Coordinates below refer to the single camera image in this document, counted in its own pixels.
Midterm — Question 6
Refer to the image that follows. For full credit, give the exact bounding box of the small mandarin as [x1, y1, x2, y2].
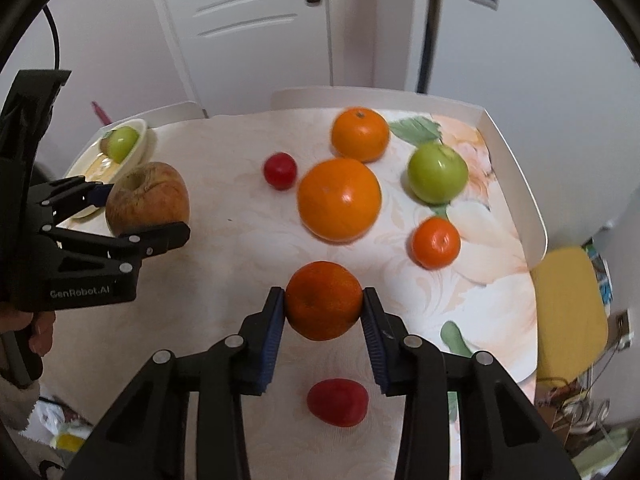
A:
[411, 216, 462, 269]

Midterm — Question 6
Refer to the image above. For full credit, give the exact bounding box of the small green apple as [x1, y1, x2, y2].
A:
[100, 126, 141, 163]

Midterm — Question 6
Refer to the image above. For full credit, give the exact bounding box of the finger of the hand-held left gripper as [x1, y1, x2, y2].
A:
[30, 176, 116, 233]
[42, 221, 192, 273]

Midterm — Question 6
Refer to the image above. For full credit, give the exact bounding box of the colourful box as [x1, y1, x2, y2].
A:
[582, 240, 615, 318]

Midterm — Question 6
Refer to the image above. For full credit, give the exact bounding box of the dark orange mandarin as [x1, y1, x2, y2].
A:
[284, 261, 363, 342]

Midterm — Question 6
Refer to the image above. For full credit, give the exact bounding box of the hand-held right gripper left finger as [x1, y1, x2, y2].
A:
[62, 286, 287, 480]

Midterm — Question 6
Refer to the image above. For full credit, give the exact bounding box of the black cable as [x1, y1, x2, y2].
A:
[42, 5, 62, 71]

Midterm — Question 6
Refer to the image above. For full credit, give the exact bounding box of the white power strip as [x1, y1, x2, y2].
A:
[612, 310, 636, 351]

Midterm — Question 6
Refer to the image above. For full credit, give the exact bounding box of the small red cherry tomato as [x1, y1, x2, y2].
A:
[263, 152, 298, 191]

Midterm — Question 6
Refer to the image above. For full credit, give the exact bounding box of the white plastic bag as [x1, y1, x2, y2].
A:
[30, 395, 96, 461]

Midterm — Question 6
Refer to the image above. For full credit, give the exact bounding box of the yellow chair seat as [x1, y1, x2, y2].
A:
[530, 246, 610, 390]

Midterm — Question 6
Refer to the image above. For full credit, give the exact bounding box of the floral tablecloth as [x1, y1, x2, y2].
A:
[40, 105, 538, 480]

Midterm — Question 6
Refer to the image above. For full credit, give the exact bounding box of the wrinkled yellow-red apple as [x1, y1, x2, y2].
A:
[105, 161, 191, 237]

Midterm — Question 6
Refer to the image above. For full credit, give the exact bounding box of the person's left hand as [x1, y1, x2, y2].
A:
[0, 307, 57, 358]

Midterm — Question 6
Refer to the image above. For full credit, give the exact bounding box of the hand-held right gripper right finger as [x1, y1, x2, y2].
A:
[362, 287, 583, 480]

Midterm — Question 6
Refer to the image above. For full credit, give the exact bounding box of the medium orange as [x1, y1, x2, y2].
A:
[331, 106, 391, 163]

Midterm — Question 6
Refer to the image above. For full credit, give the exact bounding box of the white panelled door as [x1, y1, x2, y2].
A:
[145, 0, 333, 116]

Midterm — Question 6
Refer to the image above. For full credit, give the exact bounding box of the large green apple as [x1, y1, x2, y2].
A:
[406, 142, 469, 206]

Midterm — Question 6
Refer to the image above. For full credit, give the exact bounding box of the cream ceramic bowl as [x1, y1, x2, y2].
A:
[62, 118, 158, 218]

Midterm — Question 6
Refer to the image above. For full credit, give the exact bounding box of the large orange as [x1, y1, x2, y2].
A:
[297, 157, 383, 242]

